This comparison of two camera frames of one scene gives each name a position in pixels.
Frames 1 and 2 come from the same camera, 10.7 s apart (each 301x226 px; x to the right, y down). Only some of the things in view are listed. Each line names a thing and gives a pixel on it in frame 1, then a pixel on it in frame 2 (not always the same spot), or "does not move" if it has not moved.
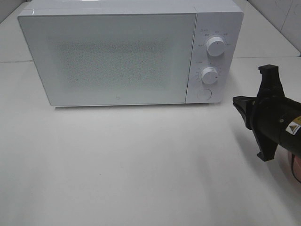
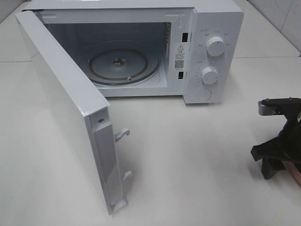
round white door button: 204,94 does not move
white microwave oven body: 121,52 does not move
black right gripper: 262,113 -> 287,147
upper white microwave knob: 216,46 does not move
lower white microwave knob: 209,75 does not move
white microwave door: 106,58 -> 86,118
